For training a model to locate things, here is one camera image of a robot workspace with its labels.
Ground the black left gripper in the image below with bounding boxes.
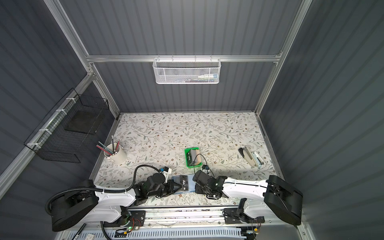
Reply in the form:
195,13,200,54
148,179,184,200

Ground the blue leather card holder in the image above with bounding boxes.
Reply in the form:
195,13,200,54
172,175,196,194

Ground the stack of cards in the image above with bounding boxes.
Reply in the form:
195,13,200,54
187,150,202,167

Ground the green plastic card tray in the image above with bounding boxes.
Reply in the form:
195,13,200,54
185,147,202,169

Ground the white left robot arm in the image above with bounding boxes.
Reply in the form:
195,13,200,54
46,173,189,232

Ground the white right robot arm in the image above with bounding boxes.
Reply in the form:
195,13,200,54
193,170,303,226

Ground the beige black stapler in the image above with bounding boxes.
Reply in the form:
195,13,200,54
238,147,258,167

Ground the white pencil cup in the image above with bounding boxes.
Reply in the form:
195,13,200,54
104,143,127,165

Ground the green pencil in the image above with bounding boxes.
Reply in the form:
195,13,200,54
97,142,114,156

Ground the black pen on base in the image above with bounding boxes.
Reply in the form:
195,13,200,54
72,224,87,240

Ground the white tube in basket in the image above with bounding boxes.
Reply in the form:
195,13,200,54
198,74,219,81

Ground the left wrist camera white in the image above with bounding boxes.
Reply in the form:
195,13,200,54
160,167,172,183

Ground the thin black right cable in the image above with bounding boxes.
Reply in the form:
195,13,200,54
193,153,215,178

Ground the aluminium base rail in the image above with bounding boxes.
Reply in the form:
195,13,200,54
59,205,304,230

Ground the white mesh wall basket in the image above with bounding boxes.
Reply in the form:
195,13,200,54
153,59,222,85

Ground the black wire basket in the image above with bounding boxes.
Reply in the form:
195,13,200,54
24,89,110,163

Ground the black corrugated left cable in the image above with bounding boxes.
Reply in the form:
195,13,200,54
44,164,163,215

